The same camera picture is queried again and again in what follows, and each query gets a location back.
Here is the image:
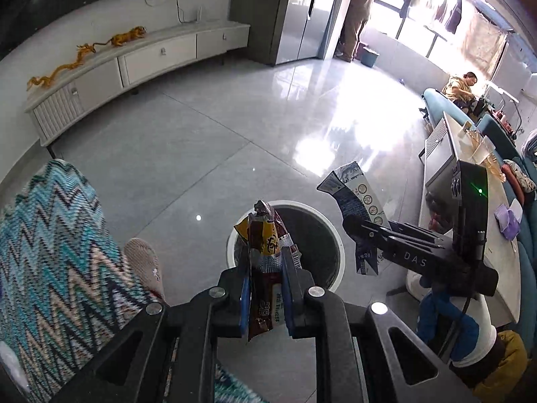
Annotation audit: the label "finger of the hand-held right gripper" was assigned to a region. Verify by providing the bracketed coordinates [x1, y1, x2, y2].
[342, 214, 420, 267]
[388, 219, 446, 249]

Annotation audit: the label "golden dragon figurine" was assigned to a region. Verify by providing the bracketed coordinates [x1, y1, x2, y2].
[26, 43, 98, 92]

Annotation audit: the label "grey refrigerator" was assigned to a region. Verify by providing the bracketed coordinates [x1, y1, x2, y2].
[230, 0, 353, 66]

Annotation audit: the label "white television cabinet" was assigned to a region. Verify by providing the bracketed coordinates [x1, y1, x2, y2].
[24, 21, 251, 147]

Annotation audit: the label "grey white trash can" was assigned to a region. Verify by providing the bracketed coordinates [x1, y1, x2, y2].
[227, 200, 346, 295]

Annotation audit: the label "white blue carton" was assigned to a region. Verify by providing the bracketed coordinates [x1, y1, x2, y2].
[316, 162, 391, 277]

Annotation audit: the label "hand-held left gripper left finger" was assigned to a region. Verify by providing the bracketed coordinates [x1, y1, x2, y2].
[50, 256, 252, 403]

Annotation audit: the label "brown yellow snack wrapper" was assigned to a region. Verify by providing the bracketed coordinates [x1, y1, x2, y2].
[233, 200, 303, 342]

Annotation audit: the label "zigzag knitted blanket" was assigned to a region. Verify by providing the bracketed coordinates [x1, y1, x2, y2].
[0, 159, 269, 403]

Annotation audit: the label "person's right hand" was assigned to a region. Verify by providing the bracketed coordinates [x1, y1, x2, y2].
[417, 285, 481, 364]

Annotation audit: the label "person's right forearm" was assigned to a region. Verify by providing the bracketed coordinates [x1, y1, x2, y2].
[451, 296, 529, 391]

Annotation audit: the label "teal sofa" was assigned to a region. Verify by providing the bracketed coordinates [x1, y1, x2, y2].
[422, 88, 537, 303]

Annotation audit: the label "beige knitted slipper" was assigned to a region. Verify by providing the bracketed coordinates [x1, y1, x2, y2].
[124, 237, 165, 303]

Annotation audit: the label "golden tiger figurine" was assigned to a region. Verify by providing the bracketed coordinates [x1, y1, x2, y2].
[93, 26, 148, 48]

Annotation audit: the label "purple packet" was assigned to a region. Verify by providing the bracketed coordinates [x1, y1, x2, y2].
[494, 201, 523, 241]

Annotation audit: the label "white coffee table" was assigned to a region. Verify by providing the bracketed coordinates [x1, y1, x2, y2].
[405, 111, 529, 328]

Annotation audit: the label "row of hanging clothes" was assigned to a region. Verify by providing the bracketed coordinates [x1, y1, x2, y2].
[378, 0, 512, 76]

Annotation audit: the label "black cables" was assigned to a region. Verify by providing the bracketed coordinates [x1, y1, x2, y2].
[140, 0, 198, 24]

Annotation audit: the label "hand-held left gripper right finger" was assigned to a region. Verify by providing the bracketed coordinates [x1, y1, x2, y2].
[280, 248, 466, 403]

